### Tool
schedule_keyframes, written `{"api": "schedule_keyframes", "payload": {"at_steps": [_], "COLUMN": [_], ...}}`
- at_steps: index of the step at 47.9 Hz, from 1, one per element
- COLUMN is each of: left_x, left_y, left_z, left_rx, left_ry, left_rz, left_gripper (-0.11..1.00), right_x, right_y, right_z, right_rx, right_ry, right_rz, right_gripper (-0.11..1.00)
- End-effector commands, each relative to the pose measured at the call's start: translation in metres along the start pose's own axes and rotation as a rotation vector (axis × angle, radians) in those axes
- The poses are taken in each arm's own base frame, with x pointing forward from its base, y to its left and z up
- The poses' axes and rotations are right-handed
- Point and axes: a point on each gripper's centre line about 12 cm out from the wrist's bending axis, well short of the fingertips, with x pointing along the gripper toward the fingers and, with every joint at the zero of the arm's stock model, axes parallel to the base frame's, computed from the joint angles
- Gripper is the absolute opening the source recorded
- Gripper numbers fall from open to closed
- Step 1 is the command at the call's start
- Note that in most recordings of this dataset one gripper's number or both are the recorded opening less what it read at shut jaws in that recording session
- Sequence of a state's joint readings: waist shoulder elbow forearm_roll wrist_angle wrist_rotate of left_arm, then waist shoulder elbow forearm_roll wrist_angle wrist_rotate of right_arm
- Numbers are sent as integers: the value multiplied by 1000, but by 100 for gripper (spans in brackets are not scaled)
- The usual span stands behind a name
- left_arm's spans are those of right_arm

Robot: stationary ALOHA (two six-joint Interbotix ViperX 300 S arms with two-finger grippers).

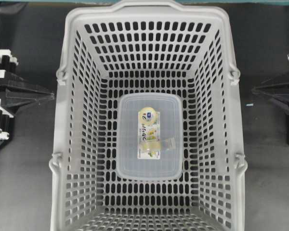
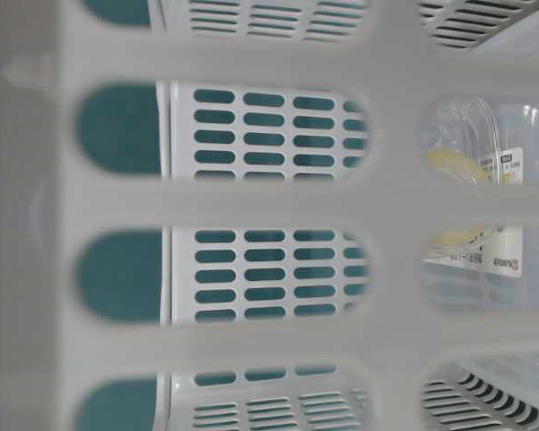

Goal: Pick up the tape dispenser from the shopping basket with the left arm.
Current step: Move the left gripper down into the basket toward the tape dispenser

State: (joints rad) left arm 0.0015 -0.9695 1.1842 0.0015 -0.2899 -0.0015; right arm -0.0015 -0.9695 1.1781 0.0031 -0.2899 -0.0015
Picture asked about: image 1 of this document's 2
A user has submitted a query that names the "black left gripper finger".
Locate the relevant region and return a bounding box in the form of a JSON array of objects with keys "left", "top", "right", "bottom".
[
  {"left": 0, "top": 92, "right": 55, "bottom": 117},
  {"left": 0, "top": 70, "right": 53, "bottom": 94}
]

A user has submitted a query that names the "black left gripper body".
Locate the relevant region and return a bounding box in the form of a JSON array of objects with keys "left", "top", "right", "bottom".
[{"left": 0, "top": 49, "right": 19, "bottom": 154}]

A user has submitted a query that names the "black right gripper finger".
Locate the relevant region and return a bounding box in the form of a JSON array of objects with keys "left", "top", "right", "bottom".
[
  {"left": 252, "top": 72, "right": 289, "bottom": 91},
  {"left": 252, "top": 88, "right": 289, "bottom": 115}
]

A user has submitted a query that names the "grey plastic shopping basket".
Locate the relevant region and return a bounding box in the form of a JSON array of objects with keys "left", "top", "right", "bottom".
[{"left": 49, "top": 0, "right": 248, "bottom": 231}]

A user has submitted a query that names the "clear tape dispenser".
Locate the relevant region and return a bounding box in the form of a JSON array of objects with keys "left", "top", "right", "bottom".
[{"left": 139, "top": 138, "right": 175, "bottom": 153}]

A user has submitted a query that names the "clear plastic food container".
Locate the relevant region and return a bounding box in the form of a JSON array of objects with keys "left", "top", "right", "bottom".
[{"left": 117, "top": 93, "right": 183, "bottom": 181}]

